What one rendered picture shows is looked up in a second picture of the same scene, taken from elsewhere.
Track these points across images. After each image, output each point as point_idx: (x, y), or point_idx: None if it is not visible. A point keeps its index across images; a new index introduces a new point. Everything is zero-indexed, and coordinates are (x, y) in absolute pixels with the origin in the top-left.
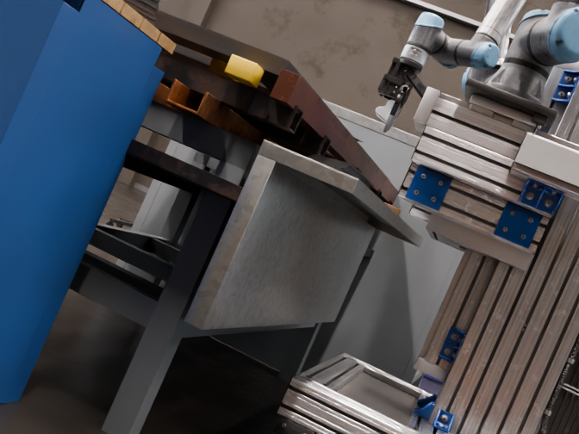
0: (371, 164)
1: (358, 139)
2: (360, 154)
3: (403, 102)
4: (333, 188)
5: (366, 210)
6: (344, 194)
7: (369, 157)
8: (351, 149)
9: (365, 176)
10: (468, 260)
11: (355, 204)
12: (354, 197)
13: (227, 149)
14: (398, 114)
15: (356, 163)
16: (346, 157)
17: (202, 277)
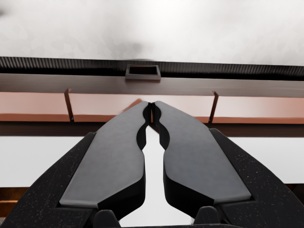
0: (19, 88)
1: (152, 128)
2: (179, 89)
3: (173, 226)
4: (292, 52)
5: (76, 28)
6: (269, 39)
7: (81, 93)
8: (265, 88)
9: (44, 76)
10: None
11: (119, 45)
12: (300, 17)
13: None
14: (71, 159)
15: (180, 82)
16: (266, 82)
17: None
